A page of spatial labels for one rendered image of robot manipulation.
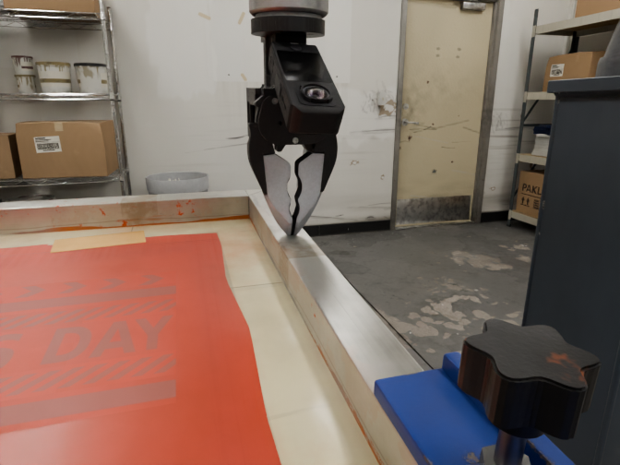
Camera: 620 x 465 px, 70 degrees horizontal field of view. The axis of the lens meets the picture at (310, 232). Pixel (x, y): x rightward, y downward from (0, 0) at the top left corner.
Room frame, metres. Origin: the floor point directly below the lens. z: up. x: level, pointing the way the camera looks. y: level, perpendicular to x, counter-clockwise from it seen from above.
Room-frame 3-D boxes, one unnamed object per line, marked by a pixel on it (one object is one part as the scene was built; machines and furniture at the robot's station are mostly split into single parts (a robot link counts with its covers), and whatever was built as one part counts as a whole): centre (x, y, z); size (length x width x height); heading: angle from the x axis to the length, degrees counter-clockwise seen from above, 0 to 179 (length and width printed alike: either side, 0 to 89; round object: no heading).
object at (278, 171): (0.47, 0.04, 1.08); 0.06 x 0.03 x 0.09; 16
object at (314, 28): (0.47, 0.02, 1.19); 0.09 x 0.08 x 0.12; 16
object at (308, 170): (0.48, 0.01, 1.08); 0.06 x 0.03 x 0.09; 16
